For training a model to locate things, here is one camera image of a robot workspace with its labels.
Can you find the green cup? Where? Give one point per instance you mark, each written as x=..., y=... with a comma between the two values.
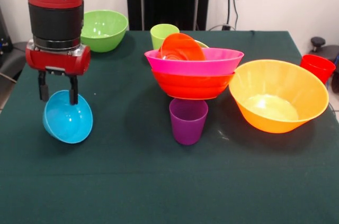
x=157, y=37

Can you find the large red-orange bowl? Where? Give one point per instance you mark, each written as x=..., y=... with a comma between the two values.
x=193, y=86

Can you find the green bowl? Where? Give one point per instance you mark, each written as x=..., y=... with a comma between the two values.
x=106, y=30
x=202, y=44

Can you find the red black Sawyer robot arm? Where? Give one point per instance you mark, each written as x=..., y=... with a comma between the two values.
x=55, y=9

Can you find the red cup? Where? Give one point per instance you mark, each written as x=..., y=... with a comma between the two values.
x=319, y=69

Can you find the large pink bowl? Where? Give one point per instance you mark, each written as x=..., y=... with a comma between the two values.
x=222, y=62

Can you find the grey pedestal leg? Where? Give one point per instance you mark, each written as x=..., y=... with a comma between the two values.
x=13, y=59
x=317, y=41

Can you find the black equipment box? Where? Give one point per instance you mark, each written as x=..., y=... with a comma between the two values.
x=4, y=33

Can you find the small blue bowl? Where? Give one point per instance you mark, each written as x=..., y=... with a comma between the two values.
x=66, y=123

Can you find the small red-orange bowl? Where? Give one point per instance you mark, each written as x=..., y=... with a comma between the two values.
x=182, y=48

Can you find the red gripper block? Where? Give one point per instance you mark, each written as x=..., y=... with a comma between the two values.
x=58, y=61

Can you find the large orange bowl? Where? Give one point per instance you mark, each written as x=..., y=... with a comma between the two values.
x=278, y=97

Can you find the dark green tablecloth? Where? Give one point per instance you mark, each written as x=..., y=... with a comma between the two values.
x=159, y=181

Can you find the purple cup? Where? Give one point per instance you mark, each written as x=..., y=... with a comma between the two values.
x=188, y=123

